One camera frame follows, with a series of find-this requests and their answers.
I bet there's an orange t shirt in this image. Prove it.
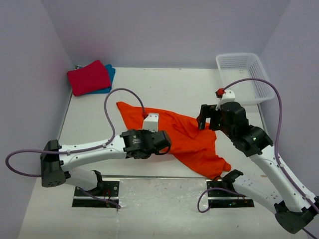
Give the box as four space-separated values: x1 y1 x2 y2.
116 101 232 180

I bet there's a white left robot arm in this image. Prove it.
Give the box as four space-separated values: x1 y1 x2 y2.
40 129 171 196

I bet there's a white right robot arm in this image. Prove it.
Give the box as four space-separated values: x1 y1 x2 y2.
196 102 319 234

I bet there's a white plastic basket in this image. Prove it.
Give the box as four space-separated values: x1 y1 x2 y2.
216 53 275 105

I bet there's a folded blue t shirt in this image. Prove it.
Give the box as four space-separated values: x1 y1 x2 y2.
89 64 116 94

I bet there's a folded red t shirt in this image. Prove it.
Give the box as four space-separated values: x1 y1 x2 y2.
67 60 112 96

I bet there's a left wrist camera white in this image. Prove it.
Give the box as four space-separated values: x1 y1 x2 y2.
142 113 159 132

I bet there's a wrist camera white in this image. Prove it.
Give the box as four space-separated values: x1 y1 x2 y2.
142 113 159 132
215 88 236 111

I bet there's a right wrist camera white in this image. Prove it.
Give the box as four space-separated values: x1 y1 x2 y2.
215 88 236 111

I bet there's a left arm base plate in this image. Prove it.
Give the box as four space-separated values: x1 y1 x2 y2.
72 171 121 210

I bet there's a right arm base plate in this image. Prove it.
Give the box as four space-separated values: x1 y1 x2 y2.
206 170 255 209

